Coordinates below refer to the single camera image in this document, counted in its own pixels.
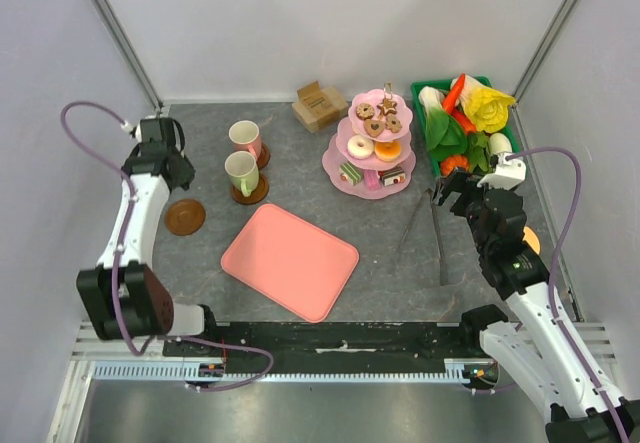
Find brown saucer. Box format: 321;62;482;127
230;173;269;205
164;199;206;236
257;143;271;170

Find yellow round sponge cake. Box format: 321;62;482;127
523;226;541;255

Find chocolate cake slice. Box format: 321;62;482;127
378;165;406;187

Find pink mug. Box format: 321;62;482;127
228;120;262;159

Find brown saucer upper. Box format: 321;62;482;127
257;143;271;170

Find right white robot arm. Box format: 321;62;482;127
432;169;639;442

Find pink three tier stand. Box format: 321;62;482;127
321;83;416;200

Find yellow napa cabbage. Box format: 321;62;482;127
459;76;516;133

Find small orange glazed donut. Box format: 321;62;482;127
374;140;403;162

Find green mug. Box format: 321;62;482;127
224;151;260;198

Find white cable duct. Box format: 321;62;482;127
92;360;492;385

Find brown saucer lower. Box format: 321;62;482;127
164;199;206;236

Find spinach leaves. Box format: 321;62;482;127
465;132;491;174

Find star shaped cookie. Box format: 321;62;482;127
377;98;397;117

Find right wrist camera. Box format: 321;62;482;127
477;152;527;190

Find heart shaped cookie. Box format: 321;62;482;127
363;119;386;139

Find brown saucer middle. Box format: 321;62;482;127
230;173;269;205

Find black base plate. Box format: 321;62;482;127
162;320;501;377

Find green plastic crate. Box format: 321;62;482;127
410;74;520;177

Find metal serving tongs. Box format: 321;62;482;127
397;187;452;287

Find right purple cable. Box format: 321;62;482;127
464;146;634;443

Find green bok choy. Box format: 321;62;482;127
418;86;467;162

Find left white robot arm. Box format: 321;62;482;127
76;117;220;356

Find pink layered cake slice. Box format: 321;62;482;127
363;170;380;191

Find green layered cake slice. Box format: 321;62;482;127
339;162;363;186

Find pink serving tray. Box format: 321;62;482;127
221;204;359;323

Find red chili pepper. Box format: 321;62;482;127
442;73;466;113

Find small chocolate nut donut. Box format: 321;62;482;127
356;103;375;121

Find white eggplant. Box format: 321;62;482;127
488;132;513;156

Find orange pumpkin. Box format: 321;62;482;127
440;155;470;177

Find cardboard box stack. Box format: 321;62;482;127
292;81;349;133

